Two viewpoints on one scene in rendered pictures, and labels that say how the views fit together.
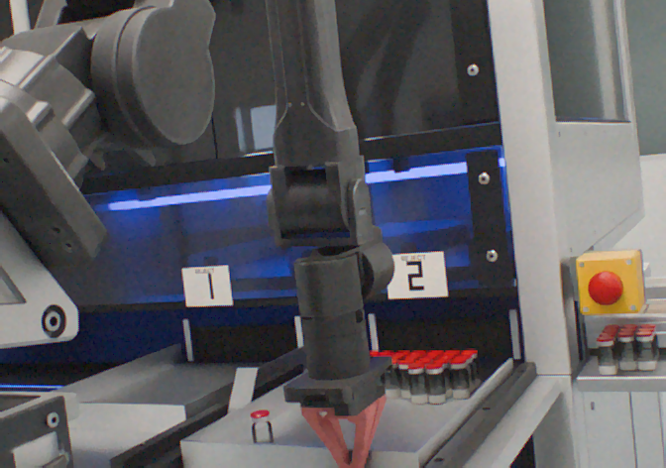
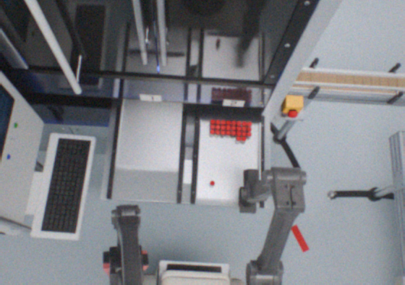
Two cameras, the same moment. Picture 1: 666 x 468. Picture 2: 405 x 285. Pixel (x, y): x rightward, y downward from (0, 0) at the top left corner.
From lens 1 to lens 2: 169 cm
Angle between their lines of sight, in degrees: 71
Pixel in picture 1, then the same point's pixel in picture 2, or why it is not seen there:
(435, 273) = (240, 103)
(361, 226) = not seen: hidden behind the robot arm
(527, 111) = (286, 85)
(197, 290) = (146, 98)
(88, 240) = not seen: outside the picture
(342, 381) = (252, 207)
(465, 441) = not seen: hidden behind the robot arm
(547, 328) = (270, 112)
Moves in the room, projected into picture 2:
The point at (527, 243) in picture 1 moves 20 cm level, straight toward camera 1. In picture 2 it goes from (273, 102) to (285, 149)
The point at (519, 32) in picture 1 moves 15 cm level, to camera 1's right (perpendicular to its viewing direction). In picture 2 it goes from (293, 74) to (331, 58)
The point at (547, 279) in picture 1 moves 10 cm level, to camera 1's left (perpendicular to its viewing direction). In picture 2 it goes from (275, 107) to (254, 115)
